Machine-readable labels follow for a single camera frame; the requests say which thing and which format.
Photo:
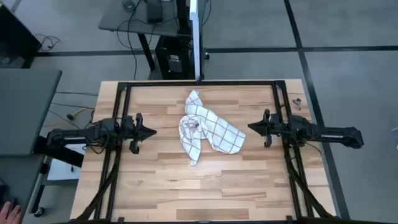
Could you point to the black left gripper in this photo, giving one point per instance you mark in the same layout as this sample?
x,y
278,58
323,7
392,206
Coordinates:
x,y
132,130

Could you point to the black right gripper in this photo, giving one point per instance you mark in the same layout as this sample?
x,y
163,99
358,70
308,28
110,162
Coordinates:
x,y
275,126

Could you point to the white red-checked towel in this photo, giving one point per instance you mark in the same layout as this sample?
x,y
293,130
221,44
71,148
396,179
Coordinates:
x,y
211,127

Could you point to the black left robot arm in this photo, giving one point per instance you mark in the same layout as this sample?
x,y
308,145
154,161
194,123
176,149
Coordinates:
x,y
77,133

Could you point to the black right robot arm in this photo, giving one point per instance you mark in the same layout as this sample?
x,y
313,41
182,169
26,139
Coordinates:
x,y
326,132

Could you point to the small black clip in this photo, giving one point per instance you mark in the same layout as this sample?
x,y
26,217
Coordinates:
x,y
297,102

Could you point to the black computer tower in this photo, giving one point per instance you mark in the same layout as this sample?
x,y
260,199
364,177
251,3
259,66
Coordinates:
x,y
174,59

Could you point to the black caster wheel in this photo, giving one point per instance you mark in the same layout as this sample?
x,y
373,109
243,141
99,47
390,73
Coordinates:
x,y
38,212
206,56

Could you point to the white flat box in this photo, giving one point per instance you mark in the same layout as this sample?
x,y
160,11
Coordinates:
x,y
62,169

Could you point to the grey desk with black legs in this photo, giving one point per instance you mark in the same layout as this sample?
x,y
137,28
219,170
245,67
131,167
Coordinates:
x,y
168,28

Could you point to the black power adapter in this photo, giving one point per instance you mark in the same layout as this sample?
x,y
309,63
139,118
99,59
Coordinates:
x,y
154,12

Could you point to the black monitor pole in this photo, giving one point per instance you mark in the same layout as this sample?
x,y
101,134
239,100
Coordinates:
x,y
183,15

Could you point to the large grey desk top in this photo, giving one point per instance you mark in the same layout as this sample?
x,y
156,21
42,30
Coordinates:
x,y
25,109

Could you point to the grey computer mouse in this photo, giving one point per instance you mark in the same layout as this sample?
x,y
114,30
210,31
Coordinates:
x,y
128,4

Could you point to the low grey desk top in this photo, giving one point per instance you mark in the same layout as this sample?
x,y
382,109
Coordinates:
x,y
21,174

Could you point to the person's hand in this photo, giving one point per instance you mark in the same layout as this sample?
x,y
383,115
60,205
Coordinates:
x,y
11,214

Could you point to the black cabinet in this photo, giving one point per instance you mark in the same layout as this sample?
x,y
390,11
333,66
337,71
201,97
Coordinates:
x,y
15,34

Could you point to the black aluminium table frame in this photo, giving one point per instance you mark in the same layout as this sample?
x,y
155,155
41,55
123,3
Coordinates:
x,y
199,83

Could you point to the white vertical post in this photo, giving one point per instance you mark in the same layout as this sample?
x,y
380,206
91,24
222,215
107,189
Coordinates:
x,y
196,37

